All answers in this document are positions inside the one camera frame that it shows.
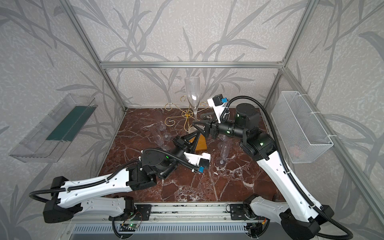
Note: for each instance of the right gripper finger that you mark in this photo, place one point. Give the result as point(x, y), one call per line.
point(202, 123)
point(202, 133)

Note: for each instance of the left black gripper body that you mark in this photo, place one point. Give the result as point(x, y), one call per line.
point(183, 146)

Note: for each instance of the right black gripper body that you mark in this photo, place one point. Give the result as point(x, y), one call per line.
point(210, 129)

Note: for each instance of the clear wine glass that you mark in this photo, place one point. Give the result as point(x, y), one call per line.
point(193, 91)
point(161, 126)
point(161, 138)
point(224, 148)

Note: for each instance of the amber wine glass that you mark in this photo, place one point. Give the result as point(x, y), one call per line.
point(224, 141)

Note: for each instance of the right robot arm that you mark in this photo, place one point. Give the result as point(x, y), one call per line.
point(270, 162)

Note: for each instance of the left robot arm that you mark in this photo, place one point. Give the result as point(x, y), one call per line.
point(91, 196)

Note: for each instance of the yellow wooden rack base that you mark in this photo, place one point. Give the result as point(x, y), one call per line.
point(202, 144)

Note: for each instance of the green circuit board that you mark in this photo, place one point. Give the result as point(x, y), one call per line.
point(129, 227)

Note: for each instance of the gold wire glass rack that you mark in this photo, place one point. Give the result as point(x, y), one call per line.
point(184, 114)

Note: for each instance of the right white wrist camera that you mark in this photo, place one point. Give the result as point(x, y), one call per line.
point(219, 104)

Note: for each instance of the aluminium frame crossbar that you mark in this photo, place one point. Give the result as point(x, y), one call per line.
point(241, 65)

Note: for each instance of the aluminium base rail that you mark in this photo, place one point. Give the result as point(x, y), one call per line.
point(170, 217)

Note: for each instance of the white wire mesh basket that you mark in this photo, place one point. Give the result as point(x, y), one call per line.
point(303, 136)

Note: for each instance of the clear plastic wall bin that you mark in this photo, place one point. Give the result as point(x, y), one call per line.
point(49, 140)

